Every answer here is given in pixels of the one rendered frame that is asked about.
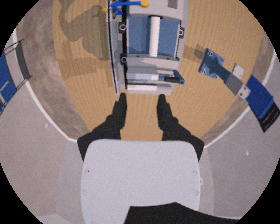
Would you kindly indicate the grey flat bar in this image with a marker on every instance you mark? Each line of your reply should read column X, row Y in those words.
column 159, row 70

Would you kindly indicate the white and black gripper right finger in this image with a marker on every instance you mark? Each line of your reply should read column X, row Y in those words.
column 167, row 121

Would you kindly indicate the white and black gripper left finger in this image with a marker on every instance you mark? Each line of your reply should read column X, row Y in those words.
column 110, row 129

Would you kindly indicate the grey long narrow bar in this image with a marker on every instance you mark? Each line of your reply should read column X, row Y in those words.
column 161, row 81

